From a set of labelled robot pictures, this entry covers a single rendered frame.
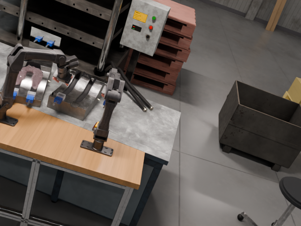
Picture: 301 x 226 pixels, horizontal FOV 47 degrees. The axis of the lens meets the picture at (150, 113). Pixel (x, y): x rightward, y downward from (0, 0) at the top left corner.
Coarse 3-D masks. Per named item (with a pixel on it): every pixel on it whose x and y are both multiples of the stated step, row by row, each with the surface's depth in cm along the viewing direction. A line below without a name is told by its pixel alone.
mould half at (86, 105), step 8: (72, 72) 255; (80, 80) 252; (88, 80) 254; (96, 80) 258; (64, 88) 243; (80, 88) 248; (96, 88) 251; (72, 96) 237; (88, 96) 245; (96, 96) 247; (48, 104) 232; (56, 104) 230; (64, 104) 229; (80, 104) 231; (88, 104) 235; (64, 112) 232; (72, 112) 231; (80, 112) 230; (88, 112) 240
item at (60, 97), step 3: (57, 93) 229; (60, 93) 230; (57, 96) 228; (60, 96) 228; (63, 96) 228; (54, 99) 225; (57, 99) 225; (60, 99) 227; (63, 99) 229; (57, 102) 226; (60, 102) 227
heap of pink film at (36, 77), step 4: (24, 68) 246; (28, 68) 247; (32, 68) 249; (36, 68) 251; (20, 72) 236; (24, 72) 238; (32, 72) 247; (36, 72) 246; (40, 72) 245; (20, 76) 235; (24, 76) 236; (32, 76) 240; (36, 76) 239; (40, 76) 241; (20, 80) 234; (32, 80) 236; (36, 80) 237; (40, 80) 239; (16, 84) 232; (32, 84) 236; (36, 84) 236; (36, 88) 236
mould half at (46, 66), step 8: (24, 64) 252; (40, 64) 256; (48, 64) 260; (48, 72) 257; (24, 80) 236; (24, 88) 233; (40, 88) 237; (24, 96) 225; (40, 96) 231; (32, 104) 228; (40, 104) 229
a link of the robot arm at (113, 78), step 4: (112, 72) 214; (108, 76) 217; (112, 76) 204; (116, 76) 205; (108, 80) 193; (112, 80) 193; (116, 80) 196; (120, 80) 195; (108, 84) 192; (112, 84) 193; (116, 84) 197; (120, 84) 194; (124, 84) 195; (108, 88) 192; (116, 88) 198; (120, 88) 194; (120, 92) 194; (104, 96) 193; (120, 96) 193
